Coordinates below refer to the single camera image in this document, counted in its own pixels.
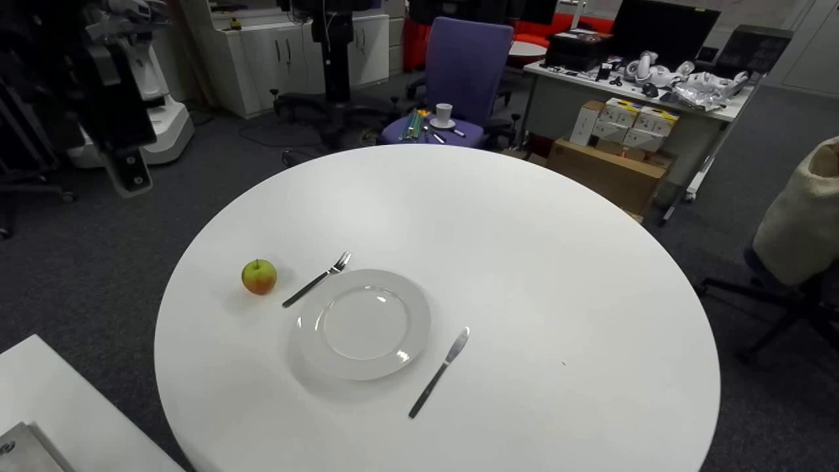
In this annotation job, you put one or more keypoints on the silver knife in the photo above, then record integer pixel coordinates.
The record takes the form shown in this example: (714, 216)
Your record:
(438, 371)

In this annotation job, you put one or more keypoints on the white round plate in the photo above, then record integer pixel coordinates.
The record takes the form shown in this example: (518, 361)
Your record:
(362, 326)

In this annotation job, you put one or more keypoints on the grey metal plate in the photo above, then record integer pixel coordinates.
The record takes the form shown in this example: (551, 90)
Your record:
(30, 449)

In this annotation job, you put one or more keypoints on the white saucer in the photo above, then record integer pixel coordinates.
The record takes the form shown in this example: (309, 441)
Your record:
(440, 124)

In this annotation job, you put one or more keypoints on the silver fork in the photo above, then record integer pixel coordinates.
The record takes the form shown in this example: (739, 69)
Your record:
(313, 284)

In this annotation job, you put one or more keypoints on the white cup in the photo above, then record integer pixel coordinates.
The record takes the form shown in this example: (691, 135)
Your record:
(443, 110)

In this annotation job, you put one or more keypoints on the red green apple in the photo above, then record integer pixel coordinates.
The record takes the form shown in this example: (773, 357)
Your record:
(258, 276)

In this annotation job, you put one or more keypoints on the purple office chair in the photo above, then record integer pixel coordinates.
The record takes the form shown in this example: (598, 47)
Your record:
(467, 61)

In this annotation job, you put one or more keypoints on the brown cardboard box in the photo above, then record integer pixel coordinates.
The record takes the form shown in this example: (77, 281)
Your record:
(604, 174)

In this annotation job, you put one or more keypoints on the red sofa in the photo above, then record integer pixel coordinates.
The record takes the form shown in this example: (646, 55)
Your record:
(416, 43)

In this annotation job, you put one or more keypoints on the white office desk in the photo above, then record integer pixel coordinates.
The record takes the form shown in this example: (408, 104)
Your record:
(558, 100)

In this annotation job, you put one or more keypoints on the small white carton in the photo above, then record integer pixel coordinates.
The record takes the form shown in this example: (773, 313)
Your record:
(650, 132)
(583, 124)
(616, 121)

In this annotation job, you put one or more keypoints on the white cabinet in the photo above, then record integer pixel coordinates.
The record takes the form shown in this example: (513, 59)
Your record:
(263, 61)

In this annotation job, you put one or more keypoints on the black box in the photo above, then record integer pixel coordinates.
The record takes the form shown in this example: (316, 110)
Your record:
(577, 49)

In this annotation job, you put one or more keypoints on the white machine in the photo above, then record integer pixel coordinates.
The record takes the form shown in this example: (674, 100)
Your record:
(166, 121)

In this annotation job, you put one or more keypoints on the white clutter pile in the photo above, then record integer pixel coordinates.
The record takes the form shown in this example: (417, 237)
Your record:
(691, 82)

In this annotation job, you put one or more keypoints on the large black monitor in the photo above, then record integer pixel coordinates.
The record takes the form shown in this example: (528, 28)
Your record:
(663, 28)

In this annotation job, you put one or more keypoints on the black equipment stand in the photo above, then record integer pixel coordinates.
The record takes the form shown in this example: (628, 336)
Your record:
(122, 114)

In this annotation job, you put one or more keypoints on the black office chair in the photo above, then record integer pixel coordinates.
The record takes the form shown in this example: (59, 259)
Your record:
(787, 301)

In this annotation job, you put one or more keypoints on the cream jacket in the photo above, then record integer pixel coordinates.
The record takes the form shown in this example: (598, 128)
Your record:
(801, 217)

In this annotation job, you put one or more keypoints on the small black monitor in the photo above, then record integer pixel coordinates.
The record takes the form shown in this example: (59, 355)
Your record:
(754, 49)

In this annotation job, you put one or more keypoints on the white side table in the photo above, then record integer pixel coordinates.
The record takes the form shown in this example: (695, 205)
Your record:
(62, 401)

